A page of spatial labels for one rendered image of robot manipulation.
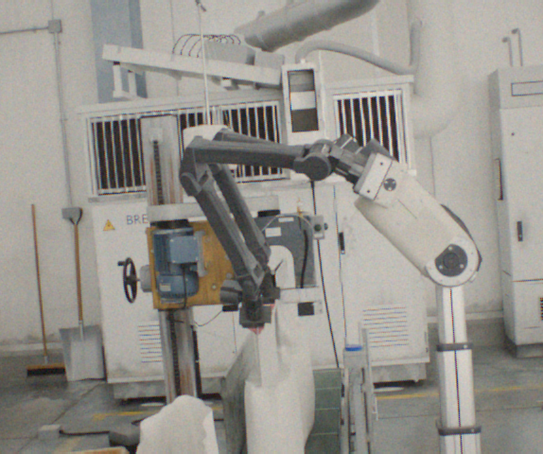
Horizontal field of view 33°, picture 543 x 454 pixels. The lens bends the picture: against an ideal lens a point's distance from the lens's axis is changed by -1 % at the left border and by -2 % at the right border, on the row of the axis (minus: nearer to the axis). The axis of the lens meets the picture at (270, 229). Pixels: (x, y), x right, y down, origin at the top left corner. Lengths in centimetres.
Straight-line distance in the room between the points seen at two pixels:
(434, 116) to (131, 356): 267
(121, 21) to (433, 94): 248
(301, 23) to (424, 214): 346
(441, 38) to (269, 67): 132
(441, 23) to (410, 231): 405
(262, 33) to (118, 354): 238
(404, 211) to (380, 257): 357
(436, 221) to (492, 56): 501
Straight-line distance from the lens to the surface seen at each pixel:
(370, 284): 615
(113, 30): 726
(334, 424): 411
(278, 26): 598
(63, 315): 786
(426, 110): 644
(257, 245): 315
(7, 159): 793
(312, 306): 342
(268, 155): 248
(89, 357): 756
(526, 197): 693
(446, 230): 264
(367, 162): 241
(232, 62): 583
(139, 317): 634
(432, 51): 648
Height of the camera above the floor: 147
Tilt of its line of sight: 3 degrees down
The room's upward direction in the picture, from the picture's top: 5 degrees counter-clockwise
